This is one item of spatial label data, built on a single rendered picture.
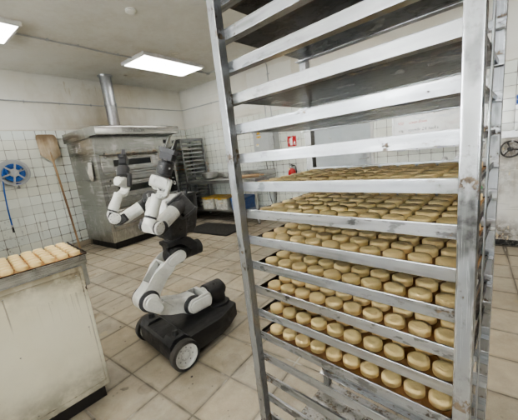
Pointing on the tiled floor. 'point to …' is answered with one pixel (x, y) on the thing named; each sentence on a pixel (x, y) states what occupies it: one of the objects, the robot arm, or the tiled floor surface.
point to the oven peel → (48, 145)
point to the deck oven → (114, 140)
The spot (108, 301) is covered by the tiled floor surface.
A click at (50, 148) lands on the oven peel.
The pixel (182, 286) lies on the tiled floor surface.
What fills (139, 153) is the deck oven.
